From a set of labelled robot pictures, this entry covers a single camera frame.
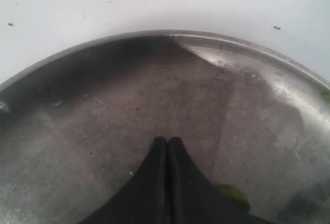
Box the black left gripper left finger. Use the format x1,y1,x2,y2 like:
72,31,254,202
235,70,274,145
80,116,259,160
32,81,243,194
80,137,167,224

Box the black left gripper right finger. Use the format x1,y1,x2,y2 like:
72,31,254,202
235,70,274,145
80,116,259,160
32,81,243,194
167,137,266,223

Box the green chili pepper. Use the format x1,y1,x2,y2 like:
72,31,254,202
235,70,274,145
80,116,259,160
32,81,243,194
216,184,251,212

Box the round stainless steel plate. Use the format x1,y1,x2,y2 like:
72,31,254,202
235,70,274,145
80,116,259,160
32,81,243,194
1,31,329,223

